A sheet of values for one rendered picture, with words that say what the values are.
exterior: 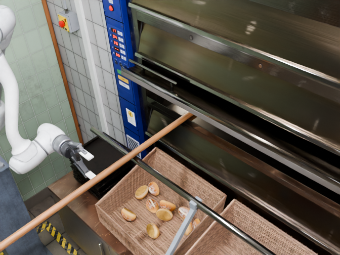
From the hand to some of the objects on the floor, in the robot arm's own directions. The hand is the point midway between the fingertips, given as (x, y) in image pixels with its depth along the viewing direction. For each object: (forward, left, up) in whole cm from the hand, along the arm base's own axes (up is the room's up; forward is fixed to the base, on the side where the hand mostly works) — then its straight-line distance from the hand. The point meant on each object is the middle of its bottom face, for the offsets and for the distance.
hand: (92, 168), depth 185 cm
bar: (+36, +6, -120) cm, 125 cm away
